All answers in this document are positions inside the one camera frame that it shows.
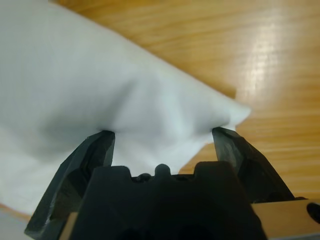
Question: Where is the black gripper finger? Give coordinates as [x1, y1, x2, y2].
[211, 126, 296, 204]
[24, 129, 116, 240]

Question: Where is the white t-shirt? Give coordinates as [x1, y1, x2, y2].
[0, 0, 252, 219]

